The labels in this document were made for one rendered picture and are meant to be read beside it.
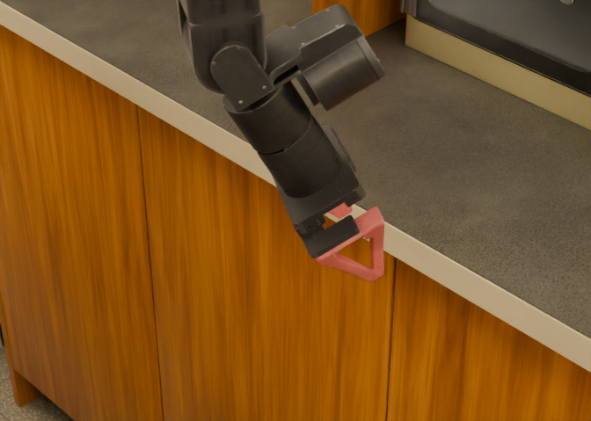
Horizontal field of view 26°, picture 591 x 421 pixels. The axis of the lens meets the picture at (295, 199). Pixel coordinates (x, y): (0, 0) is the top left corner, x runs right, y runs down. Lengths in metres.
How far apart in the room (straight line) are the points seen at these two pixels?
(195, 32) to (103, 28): 0.76
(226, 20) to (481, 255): 0.46
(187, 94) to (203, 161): 0.10
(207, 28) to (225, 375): 0.92
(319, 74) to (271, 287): 0.63
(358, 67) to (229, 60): 0.11
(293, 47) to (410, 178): 0.43
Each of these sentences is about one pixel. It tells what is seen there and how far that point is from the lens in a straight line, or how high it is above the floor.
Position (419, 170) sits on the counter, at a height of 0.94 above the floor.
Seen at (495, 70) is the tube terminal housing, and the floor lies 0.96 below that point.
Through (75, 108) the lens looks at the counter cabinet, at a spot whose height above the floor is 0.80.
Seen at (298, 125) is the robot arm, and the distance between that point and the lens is 1.04.
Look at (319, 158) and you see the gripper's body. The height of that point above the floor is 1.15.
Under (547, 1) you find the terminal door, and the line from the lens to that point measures 1.48.
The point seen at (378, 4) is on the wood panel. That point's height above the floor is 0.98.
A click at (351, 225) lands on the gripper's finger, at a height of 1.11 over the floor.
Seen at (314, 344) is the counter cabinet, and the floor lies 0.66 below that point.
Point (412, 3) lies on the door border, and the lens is 1.62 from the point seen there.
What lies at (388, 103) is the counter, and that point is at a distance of 1.54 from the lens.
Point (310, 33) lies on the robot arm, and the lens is 1.02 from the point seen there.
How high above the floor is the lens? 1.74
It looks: 36 degrees down
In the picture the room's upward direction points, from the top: straight up
